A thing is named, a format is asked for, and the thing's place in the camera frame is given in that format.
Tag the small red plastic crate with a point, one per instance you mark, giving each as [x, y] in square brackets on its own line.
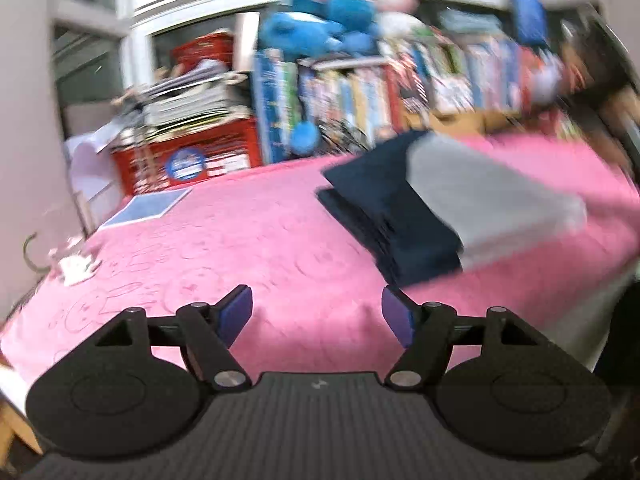
[200, 52]

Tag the black model bicycle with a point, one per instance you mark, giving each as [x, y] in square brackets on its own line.
[345, 137]

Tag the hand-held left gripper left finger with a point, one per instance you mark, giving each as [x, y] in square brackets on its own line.
[235, 310]

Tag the stack of magazines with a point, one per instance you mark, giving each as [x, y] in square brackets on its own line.
[190, 105]

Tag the small blue plush toy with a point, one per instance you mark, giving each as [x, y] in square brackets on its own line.
[304, 137]

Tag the pink rabbit-print blanket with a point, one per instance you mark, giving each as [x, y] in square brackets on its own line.
[225, 240]

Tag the blue hanging bag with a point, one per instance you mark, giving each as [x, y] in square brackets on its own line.
[527, 12]

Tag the white paper scraps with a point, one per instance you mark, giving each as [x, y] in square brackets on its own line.
[75, 267]

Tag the row of colourful books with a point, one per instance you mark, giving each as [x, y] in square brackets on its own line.
[350, 95]

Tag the wooden drawer organizer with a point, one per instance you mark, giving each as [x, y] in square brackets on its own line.
[460, 121]

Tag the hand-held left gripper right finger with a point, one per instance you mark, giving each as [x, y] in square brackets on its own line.
[397, 312]

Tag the large blue plush toy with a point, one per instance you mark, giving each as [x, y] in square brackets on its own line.
[300, 30]

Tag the navy white striped jacket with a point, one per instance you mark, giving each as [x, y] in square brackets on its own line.
[390, 195]

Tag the blue card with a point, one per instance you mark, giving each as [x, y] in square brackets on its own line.
[145, 207]

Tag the large red plastic crate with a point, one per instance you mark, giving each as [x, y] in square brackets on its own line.
[225, 145]

